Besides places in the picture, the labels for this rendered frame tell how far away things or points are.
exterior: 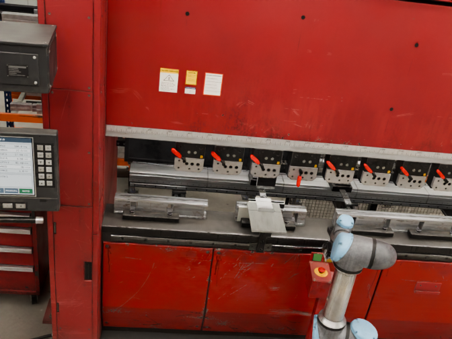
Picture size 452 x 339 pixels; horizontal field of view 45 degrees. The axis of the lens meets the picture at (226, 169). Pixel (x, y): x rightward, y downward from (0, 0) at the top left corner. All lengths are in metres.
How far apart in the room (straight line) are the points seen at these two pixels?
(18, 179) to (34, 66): 0.47
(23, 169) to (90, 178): 0.46
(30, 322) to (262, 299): 1.43
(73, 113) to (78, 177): 0.33
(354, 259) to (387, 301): 1.35
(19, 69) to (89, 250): 1.12
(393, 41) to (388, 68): 0.13
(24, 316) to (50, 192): 1.52
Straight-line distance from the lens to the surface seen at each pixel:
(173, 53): 2.57
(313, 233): 3.06
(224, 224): 2.98
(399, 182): 3.07
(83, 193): 2.69
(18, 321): 3.68
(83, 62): 2.41
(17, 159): 2.26
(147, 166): 3.22
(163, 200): 2.95
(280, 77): 2.64
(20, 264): 3.52
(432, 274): 3.40
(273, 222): 2.84
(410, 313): 3.56
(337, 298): 2.24
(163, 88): 2.63
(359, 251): 2.10
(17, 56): 2.11
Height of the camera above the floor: 2.58
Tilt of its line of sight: 29 degrees down
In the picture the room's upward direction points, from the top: 8 degrees clockwise
